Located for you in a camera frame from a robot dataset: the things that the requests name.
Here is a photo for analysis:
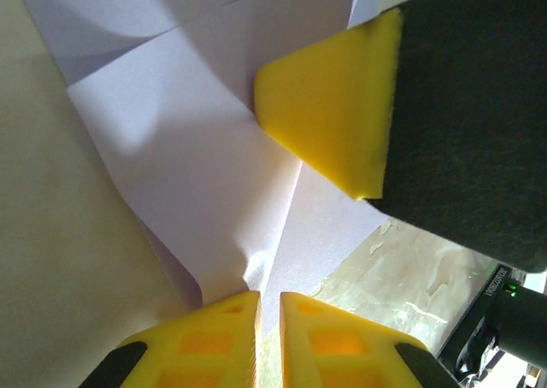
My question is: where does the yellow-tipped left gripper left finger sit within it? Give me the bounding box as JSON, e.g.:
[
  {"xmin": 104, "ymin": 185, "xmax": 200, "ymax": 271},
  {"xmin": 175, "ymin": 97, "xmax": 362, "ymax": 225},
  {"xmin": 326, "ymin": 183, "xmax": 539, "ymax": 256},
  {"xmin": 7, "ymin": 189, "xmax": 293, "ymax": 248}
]
[{"xmin": 79, "ymin": 291, "xmax": 262, "ymax": 388}]

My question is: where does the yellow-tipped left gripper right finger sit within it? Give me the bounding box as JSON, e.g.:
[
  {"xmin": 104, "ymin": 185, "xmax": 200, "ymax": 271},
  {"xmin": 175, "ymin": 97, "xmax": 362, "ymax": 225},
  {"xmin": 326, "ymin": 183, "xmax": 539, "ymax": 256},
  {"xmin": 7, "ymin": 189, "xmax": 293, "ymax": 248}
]
[{"xmin": 279, "ymin": 292, "xmax": 462, "ymax": 388}]

